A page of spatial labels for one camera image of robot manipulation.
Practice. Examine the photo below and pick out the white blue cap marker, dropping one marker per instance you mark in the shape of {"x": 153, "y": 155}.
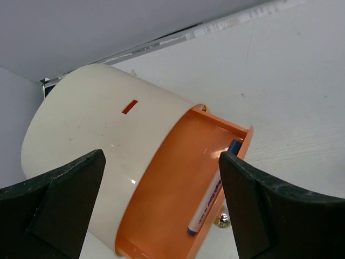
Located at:
{"x": 205, "y": 204}

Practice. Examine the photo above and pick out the peach top drawer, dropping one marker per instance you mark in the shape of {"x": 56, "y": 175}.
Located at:
{"x": 156, "y": 219}

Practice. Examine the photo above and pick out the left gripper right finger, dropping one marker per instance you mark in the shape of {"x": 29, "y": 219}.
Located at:
{"x": 272, "y": 218}

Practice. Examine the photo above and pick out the cream cylindrical drawer organizer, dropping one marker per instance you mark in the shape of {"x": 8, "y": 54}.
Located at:
{"x": 100, "y": 107}

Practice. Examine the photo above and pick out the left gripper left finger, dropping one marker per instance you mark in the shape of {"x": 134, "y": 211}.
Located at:
{"x": 48, "y": 216}

